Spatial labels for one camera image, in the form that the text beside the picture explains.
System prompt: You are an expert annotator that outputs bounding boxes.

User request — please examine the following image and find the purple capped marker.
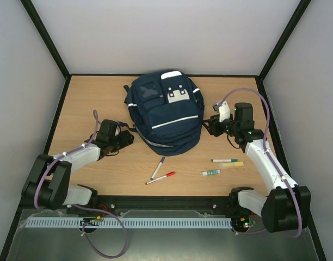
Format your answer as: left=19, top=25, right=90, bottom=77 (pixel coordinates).
left=150, top=157, right=165, bottom=180

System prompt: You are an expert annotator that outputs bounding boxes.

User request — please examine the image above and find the yellow capped glue stick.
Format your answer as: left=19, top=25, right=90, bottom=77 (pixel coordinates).
left=219, top=161, right=244, bottom=169

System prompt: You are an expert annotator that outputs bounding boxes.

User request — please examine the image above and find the teal capped marker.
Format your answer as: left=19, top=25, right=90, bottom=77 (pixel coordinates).
left=211, top=159, right=238, bottom=163

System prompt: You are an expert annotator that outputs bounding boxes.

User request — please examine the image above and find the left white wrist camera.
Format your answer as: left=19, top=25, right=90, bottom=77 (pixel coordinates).
left=115, top=127, right=120, bottom=136

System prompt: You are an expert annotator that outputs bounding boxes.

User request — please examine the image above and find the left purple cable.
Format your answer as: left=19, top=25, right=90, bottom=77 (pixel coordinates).
left=33, top=109, right=129, bottom=258

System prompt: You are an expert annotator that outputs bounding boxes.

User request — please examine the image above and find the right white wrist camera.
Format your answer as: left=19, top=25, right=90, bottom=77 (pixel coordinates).
left=213, top=101, right=231, bottom=123

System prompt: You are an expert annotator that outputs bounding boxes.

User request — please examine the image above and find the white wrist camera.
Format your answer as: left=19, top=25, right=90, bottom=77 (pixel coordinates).
left=213, top=101, right=231, bottom=123
left=115, top=127, right=120, bottom=136

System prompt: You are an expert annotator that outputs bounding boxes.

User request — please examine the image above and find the green white glue stick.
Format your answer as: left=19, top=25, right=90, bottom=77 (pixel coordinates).
left=202, top=169, right=221, bottom=176

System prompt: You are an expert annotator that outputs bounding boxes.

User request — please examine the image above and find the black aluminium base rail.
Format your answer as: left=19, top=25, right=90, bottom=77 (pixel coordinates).
left=19, top=194, right=309, bottom=218

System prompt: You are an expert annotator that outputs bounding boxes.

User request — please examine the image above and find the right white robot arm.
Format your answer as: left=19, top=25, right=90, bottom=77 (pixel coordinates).
left=203, top=102, right=311, bottom=233

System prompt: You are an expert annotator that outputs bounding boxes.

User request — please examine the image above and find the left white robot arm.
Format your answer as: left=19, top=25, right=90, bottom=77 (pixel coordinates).
left=21, top=120, right=135, bottom=210

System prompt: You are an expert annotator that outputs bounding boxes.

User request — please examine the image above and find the grey slotted cable duct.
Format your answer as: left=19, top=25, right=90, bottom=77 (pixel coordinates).
left=25, top=217, right=232, bottom=229

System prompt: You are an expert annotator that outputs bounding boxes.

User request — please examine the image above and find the red capped marker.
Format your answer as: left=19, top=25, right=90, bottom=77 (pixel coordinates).
left=145, top=171, right=176, bottom=185

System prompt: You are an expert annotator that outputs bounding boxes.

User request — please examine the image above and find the navy blue student backpack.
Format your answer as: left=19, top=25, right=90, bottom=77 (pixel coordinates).
left=124, top=70, right=205, bottom=157

